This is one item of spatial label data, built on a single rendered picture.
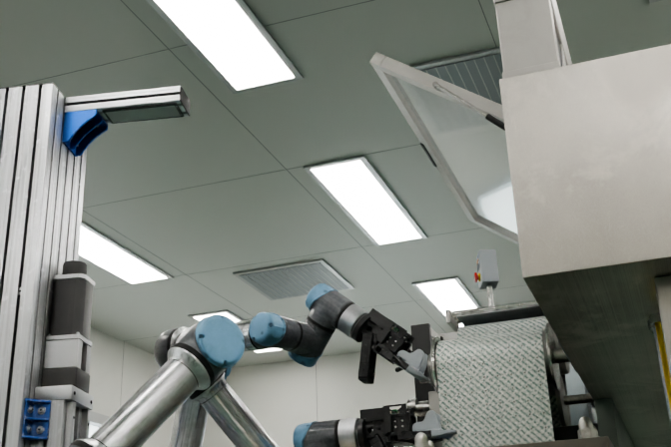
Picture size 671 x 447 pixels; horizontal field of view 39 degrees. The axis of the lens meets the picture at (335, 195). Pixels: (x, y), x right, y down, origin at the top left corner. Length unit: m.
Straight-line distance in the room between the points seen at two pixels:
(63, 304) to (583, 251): 1.45
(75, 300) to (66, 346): 0.11
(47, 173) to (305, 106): 1.94
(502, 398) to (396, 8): 1.89
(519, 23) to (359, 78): 2.60
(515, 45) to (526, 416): 0.92
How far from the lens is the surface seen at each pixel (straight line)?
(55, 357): 2.37
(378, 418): 2.14
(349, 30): 3.71
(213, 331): 2.04
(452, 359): 2.14
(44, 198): 2.44
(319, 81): 4.02
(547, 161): 1.32
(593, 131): 1.33
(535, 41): 1.42
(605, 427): 2.08
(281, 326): 2.21
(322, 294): 2.30
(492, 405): 2.10
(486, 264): 2.80
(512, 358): 2.11
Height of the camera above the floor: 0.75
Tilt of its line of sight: 24 degrees up
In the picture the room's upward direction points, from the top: 2 degrees counter-clockwise
